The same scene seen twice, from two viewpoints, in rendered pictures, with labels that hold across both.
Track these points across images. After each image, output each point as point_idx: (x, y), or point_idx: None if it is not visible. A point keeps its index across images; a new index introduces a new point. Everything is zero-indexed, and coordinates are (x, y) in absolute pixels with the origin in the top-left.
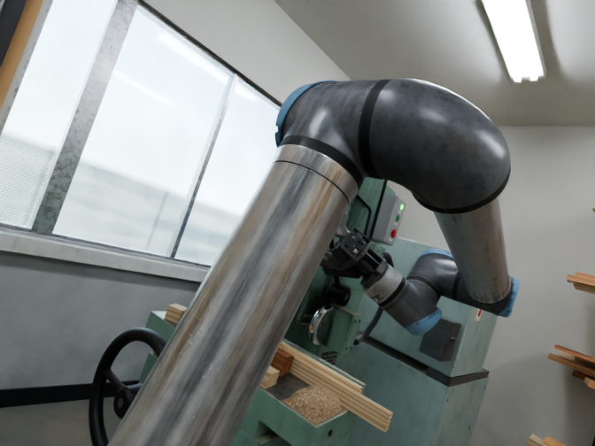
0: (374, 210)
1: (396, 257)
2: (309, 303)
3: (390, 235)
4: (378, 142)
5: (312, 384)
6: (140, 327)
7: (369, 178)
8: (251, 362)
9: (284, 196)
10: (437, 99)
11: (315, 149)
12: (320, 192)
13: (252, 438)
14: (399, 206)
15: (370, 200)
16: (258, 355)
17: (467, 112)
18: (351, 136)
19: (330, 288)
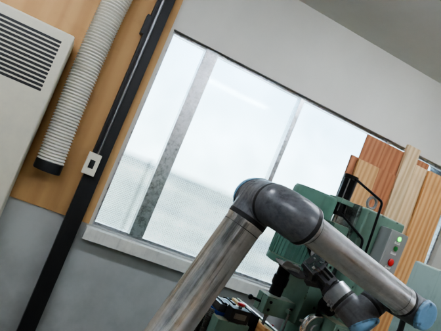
0: (373, 240)
1: (436, 292)
2: (305, 310)
3: (386, 263)
4: (256, 212)
5: None
6: None
7: (364, 213)
8: (201, 294)
9: (222, 232)
10: (276, 197)
11: (237, 213)
12: (236, 230)
13: None
14: (396, 238)
15: (365, 231)
16: (204, 292)
17: (288, 203)
18: (251, 208)
19: (320, 299)
